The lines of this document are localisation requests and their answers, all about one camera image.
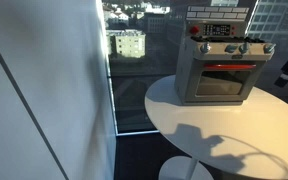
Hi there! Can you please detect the grey toy stove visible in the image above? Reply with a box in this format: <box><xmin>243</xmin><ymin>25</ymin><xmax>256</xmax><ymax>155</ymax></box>
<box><xmin>173</xmin><ymin>4</ymin><xmax>278</xmax><ymax>107</ymax></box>

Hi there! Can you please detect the red stove panel knob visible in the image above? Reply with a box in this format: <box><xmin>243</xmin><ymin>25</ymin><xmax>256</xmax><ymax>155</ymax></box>
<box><xmin>189</xmin><ymin>25</ymin><xmax>201</xmax><ymax>36</ymax></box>

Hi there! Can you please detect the round white table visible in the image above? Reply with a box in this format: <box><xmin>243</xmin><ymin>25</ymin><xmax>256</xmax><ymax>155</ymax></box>
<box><xmin>144</xmin><ymin>74</ymin><xmax>288</xmax><ymax>180</ymax></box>

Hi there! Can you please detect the grey oven door red handle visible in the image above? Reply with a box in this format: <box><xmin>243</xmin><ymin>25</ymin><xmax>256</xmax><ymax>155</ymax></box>
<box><xmin>191</xmin><ymin>59</ymin><xmax>267</xmax><ymax>103</ymax></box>

